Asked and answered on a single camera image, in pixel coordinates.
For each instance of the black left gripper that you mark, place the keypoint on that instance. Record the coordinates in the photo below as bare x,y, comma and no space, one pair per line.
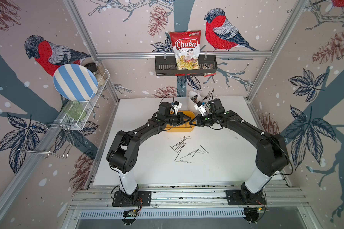
180,116

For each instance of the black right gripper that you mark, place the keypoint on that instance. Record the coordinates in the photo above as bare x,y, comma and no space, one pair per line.
198,121

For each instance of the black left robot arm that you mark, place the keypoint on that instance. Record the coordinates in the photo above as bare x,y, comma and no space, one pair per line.
123,153

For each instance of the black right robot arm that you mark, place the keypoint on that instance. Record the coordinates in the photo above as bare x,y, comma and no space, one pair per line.
271,155

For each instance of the yellow plastic storage box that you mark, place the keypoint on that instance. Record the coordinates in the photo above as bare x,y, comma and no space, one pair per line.
181,128

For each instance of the white cutlery holder cup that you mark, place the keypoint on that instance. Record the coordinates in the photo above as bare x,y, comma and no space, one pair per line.
194,98

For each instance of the steel nail pile left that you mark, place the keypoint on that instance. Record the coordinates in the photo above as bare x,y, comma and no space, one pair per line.
178,147

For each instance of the metal fork in cup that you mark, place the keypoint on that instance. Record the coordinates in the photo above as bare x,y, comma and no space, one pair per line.
207,96

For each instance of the steel nail bottom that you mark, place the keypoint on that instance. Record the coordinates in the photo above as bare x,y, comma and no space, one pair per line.
183,161

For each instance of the red Chuba chips bag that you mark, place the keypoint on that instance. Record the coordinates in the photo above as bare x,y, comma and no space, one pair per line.
186,47

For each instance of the dark lid spice jar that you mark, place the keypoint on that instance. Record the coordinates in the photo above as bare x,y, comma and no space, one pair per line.
93,68

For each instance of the green glass bowl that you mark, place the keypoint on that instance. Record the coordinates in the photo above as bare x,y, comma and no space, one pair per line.
75,110

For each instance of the blue white striped plate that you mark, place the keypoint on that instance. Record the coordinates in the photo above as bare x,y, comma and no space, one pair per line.
75,82

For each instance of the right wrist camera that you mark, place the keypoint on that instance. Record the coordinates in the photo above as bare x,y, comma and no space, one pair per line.
201,108

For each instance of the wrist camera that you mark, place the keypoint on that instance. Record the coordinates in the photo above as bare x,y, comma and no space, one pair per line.
176,106
201,108

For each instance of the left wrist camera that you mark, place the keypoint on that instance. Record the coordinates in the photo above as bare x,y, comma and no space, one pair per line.
176,106

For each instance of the black wall basket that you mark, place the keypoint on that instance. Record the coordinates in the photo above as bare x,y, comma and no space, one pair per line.
167,66

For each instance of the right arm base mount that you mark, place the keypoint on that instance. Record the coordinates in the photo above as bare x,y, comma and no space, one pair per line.
242,197

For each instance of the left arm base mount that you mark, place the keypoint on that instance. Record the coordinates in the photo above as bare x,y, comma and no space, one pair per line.
139,198

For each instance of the clear wire dish rack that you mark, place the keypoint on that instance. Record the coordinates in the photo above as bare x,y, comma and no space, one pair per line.
69,129

